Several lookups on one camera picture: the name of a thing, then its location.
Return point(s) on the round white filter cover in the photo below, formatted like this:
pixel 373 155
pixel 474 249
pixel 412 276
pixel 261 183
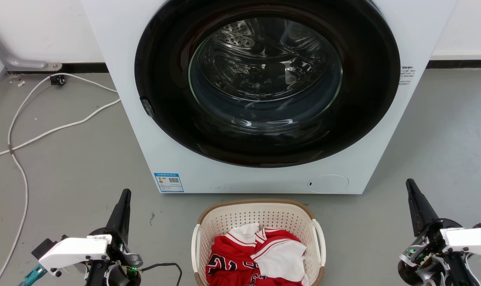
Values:
pixel 327 184

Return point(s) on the blue energy label sticker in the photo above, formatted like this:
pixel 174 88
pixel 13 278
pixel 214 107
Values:
pixel 168 182

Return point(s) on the small black floor bracket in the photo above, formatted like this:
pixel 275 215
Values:
pixel 57 80

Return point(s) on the black round washer door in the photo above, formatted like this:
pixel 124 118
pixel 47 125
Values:
pixel 165 79

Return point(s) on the black wrist block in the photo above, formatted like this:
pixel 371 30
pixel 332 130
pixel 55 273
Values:
pixel 43 247

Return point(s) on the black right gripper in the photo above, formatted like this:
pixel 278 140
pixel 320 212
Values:
pixel 435 254

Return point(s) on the white front-load washing machine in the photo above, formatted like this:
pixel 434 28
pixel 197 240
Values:
pixel 165 159

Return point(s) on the white wrist housing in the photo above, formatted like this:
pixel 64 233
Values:
pixel 73 250
pixel 470 238

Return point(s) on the black baseboard strip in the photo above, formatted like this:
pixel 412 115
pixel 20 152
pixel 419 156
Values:
pixel 81 68
pixel 462 64

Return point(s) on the red basketball jersey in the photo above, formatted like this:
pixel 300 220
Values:
pixel 228 258

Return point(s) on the steel washing drum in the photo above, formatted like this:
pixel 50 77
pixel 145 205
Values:
pixel 264 71

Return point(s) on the white left wrist housing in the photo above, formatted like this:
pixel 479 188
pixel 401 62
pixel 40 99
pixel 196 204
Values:
pixel 73 250

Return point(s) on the white garment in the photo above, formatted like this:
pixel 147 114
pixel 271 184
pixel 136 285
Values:
pixel 282 258

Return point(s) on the grey wall pipe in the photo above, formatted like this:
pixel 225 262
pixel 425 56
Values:
pixel 26 63

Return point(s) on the white plastic laundry basket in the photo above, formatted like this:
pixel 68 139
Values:
pixel 260 214

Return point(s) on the small text warning sticker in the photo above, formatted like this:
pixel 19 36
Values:
pixel 406 75

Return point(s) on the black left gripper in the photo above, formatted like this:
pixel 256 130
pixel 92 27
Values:
pixel 119 260

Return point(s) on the white right wrist housing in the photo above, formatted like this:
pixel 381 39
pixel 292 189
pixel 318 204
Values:
pixel 470 238

